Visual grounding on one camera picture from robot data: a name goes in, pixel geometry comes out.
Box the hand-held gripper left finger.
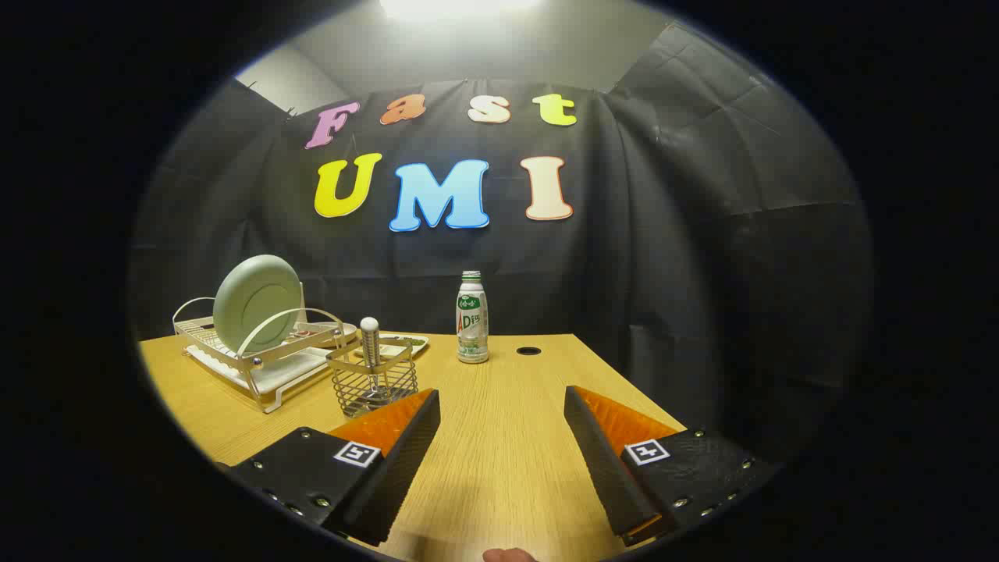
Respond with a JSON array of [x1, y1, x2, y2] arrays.
[[222, 388, 442, 547]]

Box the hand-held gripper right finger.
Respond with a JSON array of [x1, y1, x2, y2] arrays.
[[563, 386, 781, 547]]

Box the metal wire basket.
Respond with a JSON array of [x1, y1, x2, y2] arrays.
[[326, 337, 419, 419]]

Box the spoon with ribbed metal handle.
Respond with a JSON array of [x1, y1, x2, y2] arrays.
[[360, 317, 383, 391]]

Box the white wire dish rack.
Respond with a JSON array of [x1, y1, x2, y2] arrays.
[[172, 297, 361, 414]]

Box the pale green plate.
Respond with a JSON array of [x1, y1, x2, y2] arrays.
[[212, 254, 304, 354]]

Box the white divided tray with beans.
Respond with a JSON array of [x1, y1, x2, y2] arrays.
[[355, 332, 430, 358]]

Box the white green-label drink bottle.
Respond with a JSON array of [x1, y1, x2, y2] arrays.
[[456, 271, 490, 365]]

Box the black backdrop cloth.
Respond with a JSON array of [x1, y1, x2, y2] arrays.
[[129, 20, 875, 469]]

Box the bright ceiling lamp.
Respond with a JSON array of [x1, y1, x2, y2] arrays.
[[379, 0, 547, 20]]

